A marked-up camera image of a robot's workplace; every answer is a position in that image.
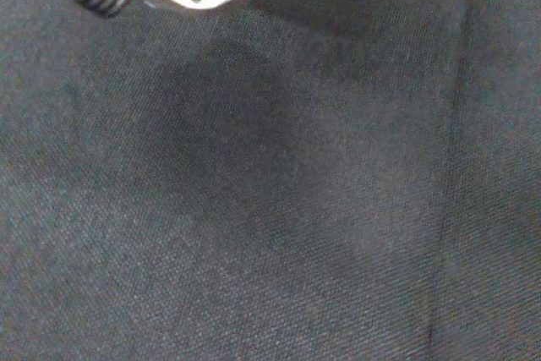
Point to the black table cloth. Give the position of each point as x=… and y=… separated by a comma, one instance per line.
x=270, y=187

